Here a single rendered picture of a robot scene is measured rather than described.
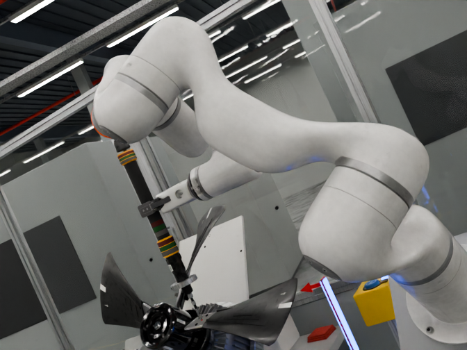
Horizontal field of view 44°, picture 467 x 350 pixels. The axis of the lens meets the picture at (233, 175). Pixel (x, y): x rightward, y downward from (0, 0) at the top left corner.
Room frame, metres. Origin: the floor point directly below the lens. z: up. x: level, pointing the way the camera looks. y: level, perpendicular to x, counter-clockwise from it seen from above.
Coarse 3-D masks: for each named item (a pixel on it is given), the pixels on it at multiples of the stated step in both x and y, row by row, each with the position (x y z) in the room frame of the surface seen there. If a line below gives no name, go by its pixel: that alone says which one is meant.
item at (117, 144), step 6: (114, 144) 1.45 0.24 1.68; (120, 144) 1.45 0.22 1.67; (126, 144) 1.45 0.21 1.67; (120, 150) 1.48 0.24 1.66; (168, 258) 1.45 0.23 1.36; (174, 258) 1.45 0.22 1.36; (180, 258) 1.46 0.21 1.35; (168, 264) 1.46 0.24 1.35; (174, 264) 1.45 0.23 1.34; (180, 264) 1.45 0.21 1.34; (174, 270) 1.45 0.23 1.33; (180, 270) 1.45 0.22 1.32; (174, 276) 1.46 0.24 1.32; (180, 276) 1.45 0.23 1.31; (186, 276) 1.45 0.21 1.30; (186, 288) 1.45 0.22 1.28; (186, 294) 1.46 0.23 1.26
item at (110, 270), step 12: (108, 264) 1.70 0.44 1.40; (108, 276) 1.70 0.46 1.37; (120, 276) 1.64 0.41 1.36; (108, 288) 1.71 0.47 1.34; (120, 288) 1.65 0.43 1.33; (132, 288) 1.60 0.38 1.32; (108, 300) 1.72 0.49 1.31; (120, 300) 1.66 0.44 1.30; (132, 300) 1.61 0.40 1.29; (108, 312) 1.73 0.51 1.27; (120, 312) 1.69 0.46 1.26; (132, 312) 1.63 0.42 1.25; (144, 312) 1.59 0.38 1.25; (120, 324) 1.71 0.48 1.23; (132, 324) 1.66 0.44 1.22
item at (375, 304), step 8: (360, 288) 1.55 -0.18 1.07; (376, 288) 1.48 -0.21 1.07; (384, 288) 1.47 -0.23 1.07; (360, 296) 1.50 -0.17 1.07; (368, 296) 1.49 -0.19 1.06; (376, 296) 1.48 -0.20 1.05; (384, 296) 1.48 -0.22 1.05; (360, 304) 1.51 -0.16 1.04; (368, 304) 1.50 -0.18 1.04; (376, 304) 1.49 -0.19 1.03; (384, 304) 1.48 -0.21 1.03; (392, 304) 1.47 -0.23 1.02; (368, 312) 1.50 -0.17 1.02; (376, 312) 1.49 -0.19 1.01; (384, 312) 1.48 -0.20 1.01; (392, 312) 1.48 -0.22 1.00; (368, 320) 1.51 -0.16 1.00; (376, 320) 1.50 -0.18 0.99; (384, 320) 1.49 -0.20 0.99
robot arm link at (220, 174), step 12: (216, 156) 1.34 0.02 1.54; (204, 168) 1.34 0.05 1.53; (216, 168) 1.32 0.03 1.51; (228, 168) 1.31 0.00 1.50; (240, 168) 1.29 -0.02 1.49; (204, 180) 1.34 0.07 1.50; (216, 180) 1.32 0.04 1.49; (228, 180) 1.32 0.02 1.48; (240, 180) 1.31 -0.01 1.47; (252, 180) 1.32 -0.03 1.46; (216, 192) 1.35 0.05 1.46
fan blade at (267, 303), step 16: (272, 288) 1.45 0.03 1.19; (288, 288) 1.40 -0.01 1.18; (240, 304) 1.45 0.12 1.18; (256, 304) 1.40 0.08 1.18; (272, 304) 1.36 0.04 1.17; (208, 320) 1.41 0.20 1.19; (224, 320) 1.39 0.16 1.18; (240, 320) 1.36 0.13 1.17; (256, 320) 1.33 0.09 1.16; (272, 320) 1.31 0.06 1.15; (240, 336) 1.31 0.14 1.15; (256, 336) 1.29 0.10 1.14; (272, 336) 1.27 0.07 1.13
